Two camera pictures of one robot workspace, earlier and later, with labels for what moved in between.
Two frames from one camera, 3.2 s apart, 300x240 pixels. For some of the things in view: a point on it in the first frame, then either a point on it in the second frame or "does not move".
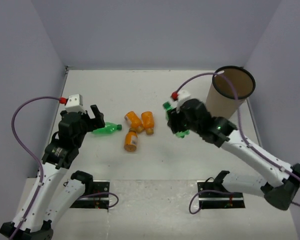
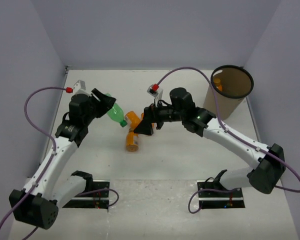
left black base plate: x=96 y=196 does not move
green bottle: x=108 y=128 -> x=116 y=113
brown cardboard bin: x=221 y=101 does not move
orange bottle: x=131 y=140 does not move
